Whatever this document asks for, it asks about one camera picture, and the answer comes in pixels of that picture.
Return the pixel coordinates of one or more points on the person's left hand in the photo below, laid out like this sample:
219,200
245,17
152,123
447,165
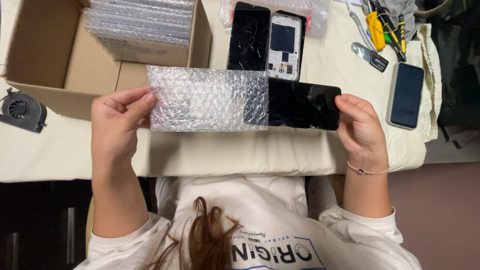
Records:
112,123

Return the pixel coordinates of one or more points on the person's right hand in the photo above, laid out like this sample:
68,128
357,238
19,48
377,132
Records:
358,127

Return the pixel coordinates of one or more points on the cracked black phone screen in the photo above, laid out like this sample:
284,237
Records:
303,105

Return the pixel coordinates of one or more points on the clear bubble wrap bag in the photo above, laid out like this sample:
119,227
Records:
206,99

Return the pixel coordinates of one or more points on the smartphone in clear case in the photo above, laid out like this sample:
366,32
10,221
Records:
405,95

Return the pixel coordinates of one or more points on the metal pry tool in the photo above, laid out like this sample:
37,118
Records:
369,55

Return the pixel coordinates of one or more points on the brown cardboard box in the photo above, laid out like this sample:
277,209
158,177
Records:
56,56

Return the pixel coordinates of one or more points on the black cooling fan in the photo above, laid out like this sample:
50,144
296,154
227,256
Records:
22,110

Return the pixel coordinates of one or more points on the yellow black screwdriver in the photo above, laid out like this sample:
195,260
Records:
401,35

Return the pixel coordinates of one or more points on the stack of bubble wrapped packets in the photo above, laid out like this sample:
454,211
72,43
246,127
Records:
142,26

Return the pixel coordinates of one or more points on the cream table cloth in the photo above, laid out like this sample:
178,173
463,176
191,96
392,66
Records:
225,150

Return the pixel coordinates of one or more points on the clear plastic bag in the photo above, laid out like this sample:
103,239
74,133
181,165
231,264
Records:
318,15

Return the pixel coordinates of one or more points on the grey cloth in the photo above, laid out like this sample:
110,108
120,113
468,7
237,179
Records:
397,11

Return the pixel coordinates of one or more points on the black phone display panel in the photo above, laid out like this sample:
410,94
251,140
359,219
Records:
248,37

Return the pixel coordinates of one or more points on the person's white sweatshirt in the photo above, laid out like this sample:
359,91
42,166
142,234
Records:
243,232

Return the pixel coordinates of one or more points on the white phone frame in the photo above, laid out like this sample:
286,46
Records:
284,47

